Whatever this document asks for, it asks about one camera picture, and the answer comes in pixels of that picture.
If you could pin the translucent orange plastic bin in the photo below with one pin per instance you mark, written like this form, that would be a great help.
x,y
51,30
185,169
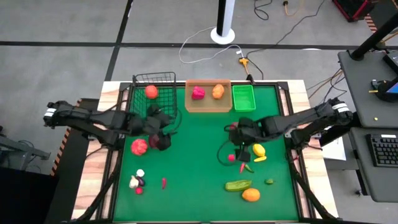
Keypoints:
x,y
208,107

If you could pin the green table mat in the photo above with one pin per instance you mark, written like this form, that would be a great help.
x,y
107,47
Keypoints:
x,y
192,161

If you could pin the small purple eggplant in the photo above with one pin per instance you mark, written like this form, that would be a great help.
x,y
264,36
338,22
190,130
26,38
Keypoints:
x,y
141,181

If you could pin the gray metal stand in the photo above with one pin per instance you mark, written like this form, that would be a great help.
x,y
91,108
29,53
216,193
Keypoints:
x,y
18,152

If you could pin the dark box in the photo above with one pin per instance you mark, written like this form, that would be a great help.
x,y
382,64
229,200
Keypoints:
x,y
25,199

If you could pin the green plastic basket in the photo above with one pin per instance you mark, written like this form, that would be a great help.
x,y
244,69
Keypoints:
x,y
244,99

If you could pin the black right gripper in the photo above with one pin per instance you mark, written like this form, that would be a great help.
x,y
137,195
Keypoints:
x,y
248,130

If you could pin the lumpy red-orange pepper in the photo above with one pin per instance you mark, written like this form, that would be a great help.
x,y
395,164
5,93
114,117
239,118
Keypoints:
x,y
139,147

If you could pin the beige garlic bulb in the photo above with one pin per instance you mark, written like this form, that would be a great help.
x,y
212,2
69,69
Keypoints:
x,y
133,183

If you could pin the round orange fruit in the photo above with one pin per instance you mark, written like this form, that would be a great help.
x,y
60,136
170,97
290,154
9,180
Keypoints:
x,y
151,92

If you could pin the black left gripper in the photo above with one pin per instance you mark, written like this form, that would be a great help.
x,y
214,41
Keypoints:
x,y
149,123

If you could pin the black table frame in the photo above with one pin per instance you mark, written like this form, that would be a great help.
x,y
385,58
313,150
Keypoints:
x,y
267,84

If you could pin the yellow power plug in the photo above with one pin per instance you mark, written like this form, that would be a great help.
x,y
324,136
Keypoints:
x,y
244,61

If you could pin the small white onion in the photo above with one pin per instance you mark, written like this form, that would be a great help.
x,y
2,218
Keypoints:
x,y
140,173

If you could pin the large red tomato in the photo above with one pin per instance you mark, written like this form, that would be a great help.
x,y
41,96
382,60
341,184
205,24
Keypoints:
x,y
233,126

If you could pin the red bell pepper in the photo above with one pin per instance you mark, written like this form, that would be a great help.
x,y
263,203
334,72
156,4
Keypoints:
x,y
198,93

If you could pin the black platform with hazard stripes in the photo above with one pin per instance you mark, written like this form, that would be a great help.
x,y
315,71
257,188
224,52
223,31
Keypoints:
x,y
71,174

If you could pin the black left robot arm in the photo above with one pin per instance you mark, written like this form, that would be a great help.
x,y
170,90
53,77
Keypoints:
x,y
93,119

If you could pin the yellow lemon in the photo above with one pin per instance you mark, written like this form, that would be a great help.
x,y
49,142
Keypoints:
x,y
258,150

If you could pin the black keyboard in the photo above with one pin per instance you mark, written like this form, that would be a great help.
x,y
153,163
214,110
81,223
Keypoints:
x,y
384,151

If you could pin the red and black crate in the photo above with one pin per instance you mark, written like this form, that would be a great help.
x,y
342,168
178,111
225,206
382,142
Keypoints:
x,y
354,7

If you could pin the oval orange mango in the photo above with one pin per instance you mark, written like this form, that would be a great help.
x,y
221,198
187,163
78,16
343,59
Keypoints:
x,y
251,195

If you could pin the black and white floor stand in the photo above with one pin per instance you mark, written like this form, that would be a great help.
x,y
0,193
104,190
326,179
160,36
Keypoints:
x,y
222,36

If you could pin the long light green squash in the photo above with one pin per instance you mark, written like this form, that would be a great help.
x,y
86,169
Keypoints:
x,y
237,185

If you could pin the gray desk top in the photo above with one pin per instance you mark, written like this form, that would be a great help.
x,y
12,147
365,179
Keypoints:
x,y
379,183
360,93

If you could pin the small yellow chili pepper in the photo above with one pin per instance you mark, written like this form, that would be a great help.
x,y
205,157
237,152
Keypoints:
x,y
260,159

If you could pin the black desk device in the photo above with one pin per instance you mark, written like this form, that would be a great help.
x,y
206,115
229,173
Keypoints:
x,y
384,93

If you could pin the orange bell pepper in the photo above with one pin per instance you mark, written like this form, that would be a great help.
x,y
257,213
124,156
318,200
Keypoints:
x,y
218,91

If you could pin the small green pepper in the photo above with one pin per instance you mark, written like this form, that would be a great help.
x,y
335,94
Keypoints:
x,y
269,181

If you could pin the small red tomato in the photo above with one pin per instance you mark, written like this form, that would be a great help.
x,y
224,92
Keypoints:
x,y
231,157

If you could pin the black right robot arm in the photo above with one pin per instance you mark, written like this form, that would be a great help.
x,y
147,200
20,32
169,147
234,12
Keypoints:
x,y
298,123

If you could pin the small red radish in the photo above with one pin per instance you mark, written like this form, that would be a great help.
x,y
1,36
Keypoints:
x,y
139,190

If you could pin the green chili pepper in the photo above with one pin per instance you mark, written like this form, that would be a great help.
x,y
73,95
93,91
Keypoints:
x,y
249,169

